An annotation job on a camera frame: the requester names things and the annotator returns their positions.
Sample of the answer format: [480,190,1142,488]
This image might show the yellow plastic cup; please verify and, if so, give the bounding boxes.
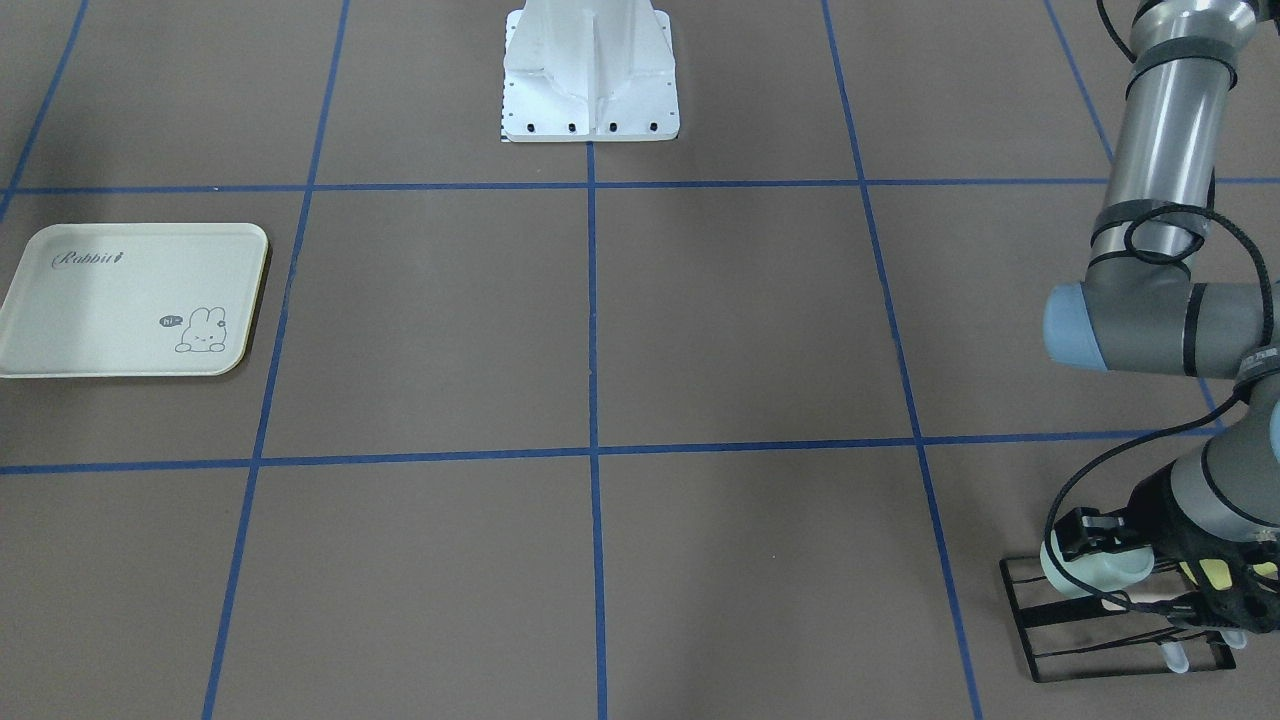
[1178,559,1277,591]

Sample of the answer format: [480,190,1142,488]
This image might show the black braided cable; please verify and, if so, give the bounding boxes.
[1043,0,1280,571]

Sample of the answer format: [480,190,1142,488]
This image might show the cream rabbit tray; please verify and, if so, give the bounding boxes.
[1,223,270,379]

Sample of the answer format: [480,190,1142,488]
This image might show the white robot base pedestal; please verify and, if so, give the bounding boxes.
[500,1,681,143]

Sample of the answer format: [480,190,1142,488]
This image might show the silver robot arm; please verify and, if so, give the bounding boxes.
[1041,1,1277,634]

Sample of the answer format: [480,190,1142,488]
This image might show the black wire cup rack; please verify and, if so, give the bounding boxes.
[998,556,1251,684]

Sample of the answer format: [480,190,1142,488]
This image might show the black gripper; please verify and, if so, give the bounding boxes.
[1053,465,1279,633]

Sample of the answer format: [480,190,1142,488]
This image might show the light green plastic cup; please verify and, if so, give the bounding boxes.
[1039,538,1155,600]

